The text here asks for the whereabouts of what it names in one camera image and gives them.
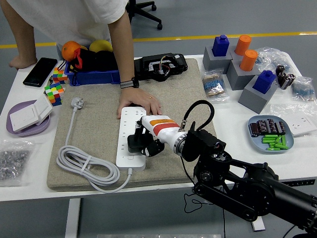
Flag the person's left hand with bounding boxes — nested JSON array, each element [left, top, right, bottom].
[[116, 87, 163, 119]]

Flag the person's right hand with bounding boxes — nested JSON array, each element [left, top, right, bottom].
[[9, 56, 38, 69]]

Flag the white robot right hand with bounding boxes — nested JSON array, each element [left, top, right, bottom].
[[135, 115, 186, 157]]

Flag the black plug adapter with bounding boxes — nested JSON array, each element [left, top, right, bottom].
[[127, 133, 151, 154]]

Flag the white power strip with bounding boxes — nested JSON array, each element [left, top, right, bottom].
[[115, 106, 151, 171]]

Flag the thin black plug cord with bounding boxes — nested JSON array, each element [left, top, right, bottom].
[[179, 155, 226, 238]]

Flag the black wristwatch grey band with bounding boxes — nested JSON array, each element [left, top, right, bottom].
[[120, 77, 140, 89]]

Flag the black smartphone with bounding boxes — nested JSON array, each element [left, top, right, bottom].
[[22, 57, 58, 88]]

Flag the grey-brown mat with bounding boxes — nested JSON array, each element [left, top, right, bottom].
[[46, 58, 225, 192]]

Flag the colourful puzzle cube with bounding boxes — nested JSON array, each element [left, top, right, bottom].
[[44, 82, 65, 107], [52, 67, 69, 85]]

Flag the blue plastic bin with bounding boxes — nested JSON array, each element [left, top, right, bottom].
[[64, 45, 121, 87]]

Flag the orange fruit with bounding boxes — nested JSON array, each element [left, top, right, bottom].
[[61, 41, 82, 62]]

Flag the black pouch red trim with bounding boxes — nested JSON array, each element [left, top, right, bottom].
[[58, 48, 119, 85]]

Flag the yellow lemon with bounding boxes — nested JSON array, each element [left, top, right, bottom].
[[89, 39, 113, 53]]

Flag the person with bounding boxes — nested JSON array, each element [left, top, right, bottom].
[[0, 0, 163, 119]]

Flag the purple plate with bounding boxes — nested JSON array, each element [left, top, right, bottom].
[[6, 100, 52, 138]]

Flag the grey block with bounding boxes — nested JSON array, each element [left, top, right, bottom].
[[226, 59, 261, 91], [202, 46, 233, 74], [228, 45, 258, 62], [238, 75, 278, 115]]

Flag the dark brown capacitor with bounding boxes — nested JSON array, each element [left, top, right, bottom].
[[276, 121, 287, 135], [257, 120, 268, 134], [249, 123, 260, 137], [266, 119, 278, 134]]

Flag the black office chair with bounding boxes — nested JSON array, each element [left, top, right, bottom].
[[125, 0, 163, 30]]

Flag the blue-grey plate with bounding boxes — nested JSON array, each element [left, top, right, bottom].
[[248, 115, 295, 155]]

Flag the blue square peg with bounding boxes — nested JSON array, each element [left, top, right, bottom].
[[252, 70, 276, 94], [211, 34, 230, 57]]

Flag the clear bag of metal nuts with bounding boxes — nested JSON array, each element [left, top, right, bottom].
[[0, 140, 35, 187]]

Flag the orange cylinder peg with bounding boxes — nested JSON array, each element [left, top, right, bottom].
[[234, 34, 253, 57], [239, 49, 259, 72]]

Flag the clear plastic bag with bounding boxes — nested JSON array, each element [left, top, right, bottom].
[[269, 103, 317, 138]]

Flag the white table leg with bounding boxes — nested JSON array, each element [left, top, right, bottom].
[[250, 219, 266, 232], [64, 198, 81, 238]]

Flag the crumpled clear plastic bags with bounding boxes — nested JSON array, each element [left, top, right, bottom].
[[255, 46, 298, 75]]

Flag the clear bag of blue resistors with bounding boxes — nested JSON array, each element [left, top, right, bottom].
[[291, 76, 317, 102]]

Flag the black table control panel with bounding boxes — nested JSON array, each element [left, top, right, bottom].
[[284, 180, 310, 187]]

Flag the black electronic device with wires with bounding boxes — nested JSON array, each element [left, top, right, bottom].
[[133, 53, 188, 82]]

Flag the white wall switch panel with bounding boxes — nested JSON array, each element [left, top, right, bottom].
[[9, 104, 40, 132], [33, 94, 54, 126]]

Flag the white power cord with plug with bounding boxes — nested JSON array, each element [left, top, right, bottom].
[[56, 97, 133, 193]]

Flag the white wall socket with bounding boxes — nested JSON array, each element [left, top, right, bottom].
[[282, 116, 317, 137]]

